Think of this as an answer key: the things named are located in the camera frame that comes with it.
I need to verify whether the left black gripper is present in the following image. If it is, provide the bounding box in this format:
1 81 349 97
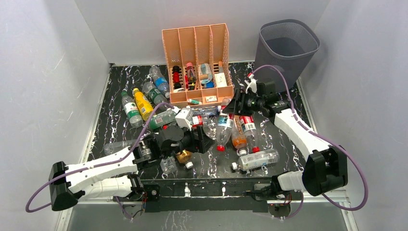
162 122 214 160

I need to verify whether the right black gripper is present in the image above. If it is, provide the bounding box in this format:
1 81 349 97
222 89 265 117

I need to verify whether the red label cola bottle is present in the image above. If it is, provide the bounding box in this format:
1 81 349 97
239 115 260 153

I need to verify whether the red label bottle red cap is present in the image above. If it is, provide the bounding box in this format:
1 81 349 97
216 97 234 152

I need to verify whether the clear bottle red blue label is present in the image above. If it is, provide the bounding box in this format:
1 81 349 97
190 115 209 128

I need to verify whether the gold red tea bottle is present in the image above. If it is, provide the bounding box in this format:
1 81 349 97
176 150 193 169

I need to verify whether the orange drink bottle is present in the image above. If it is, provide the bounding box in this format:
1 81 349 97
231 116 247 156

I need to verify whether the clear bottle white label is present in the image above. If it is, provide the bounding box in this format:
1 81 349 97
231 149 280 171

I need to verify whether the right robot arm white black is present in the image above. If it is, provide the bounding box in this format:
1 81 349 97
224 80 348 199

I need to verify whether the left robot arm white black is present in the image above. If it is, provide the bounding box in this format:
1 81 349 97
49 126 215 211

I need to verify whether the grey mesh waste bin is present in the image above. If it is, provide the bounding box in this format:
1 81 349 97
254 19 320 93

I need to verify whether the small white box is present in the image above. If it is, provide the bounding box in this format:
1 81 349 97
205 95 217 103

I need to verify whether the white carton box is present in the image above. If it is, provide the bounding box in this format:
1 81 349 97
214 73 228 88

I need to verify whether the blue round object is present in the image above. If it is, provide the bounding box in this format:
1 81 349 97
204 81 214 89

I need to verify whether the green white tube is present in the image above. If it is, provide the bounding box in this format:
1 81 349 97
187 99 203 105

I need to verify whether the clear water bottle white cap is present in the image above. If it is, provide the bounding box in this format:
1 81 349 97
160 156 177 175

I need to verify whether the green tinted bottle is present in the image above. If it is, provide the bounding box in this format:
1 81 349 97
149 106 180 129

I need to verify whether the pink cap small bottle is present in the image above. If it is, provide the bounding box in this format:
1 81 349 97
186 63 196 90

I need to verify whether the peach desk organizer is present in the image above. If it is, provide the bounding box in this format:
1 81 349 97
162 23 234 107

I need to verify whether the red black dumbbell toy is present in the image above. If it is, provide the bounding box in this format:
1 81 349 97
172 65 181 90

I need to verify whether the clear bottle dark green label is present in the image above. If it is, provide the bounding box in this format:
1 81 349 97
142 82 168 106

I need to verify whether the yellow juice bottle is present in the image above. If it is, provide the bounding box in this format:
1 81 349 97
133 88 153 121

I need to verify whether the clear bottle green cap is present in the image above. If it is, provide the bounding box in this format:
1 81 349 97
121 91 143 128

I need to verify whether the clear empty bottle left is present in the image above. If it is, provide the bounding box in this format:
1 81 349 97
103 140 136 156

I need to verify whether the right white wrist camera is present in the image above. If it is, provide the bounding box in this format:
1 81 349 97
244 73 257 94

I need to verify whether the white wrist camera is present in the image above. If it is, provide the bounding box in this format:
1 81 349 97
175 107 193 130
244 73 257 94

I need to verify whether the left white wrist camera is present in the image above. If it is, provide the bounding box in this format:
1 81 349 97
175 107 193 130

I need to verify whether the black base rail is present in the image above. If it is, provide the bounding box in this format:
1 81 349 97
142 177 284 213

